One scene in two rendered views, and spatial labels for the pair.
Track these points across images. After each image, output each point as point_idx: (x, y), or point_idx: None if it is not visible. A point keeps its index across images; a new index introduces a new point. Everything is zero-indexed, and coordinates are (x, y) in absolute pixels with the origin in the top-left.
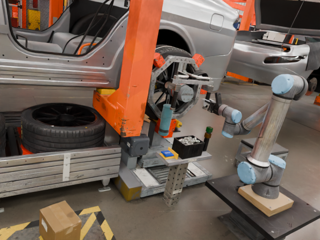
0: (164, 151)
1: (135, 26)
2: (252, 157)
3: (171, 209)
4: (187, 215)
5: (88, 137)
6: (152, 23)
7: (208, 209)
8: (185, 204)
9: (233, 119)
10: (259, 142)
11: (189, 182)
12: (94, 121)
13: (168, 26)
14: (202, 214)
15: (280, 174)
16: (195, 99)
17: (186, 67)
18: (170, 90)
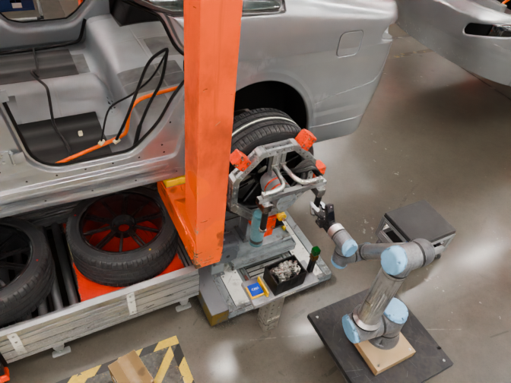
0: (251, 286)
1: (194, 160)
2: (357, 316)
3: (266, 335)
4: (285, 345)
5: (154, 261)
6: (218, 154)
7: (315, 333)
8: (285, 324)
9: (343, 254)
10: (366, 306)
11: None
12: (160, 231)
13: (261, 78)
14: (305, 342)
15: (398, 328)
16: None
17: None
18: (263, 188)
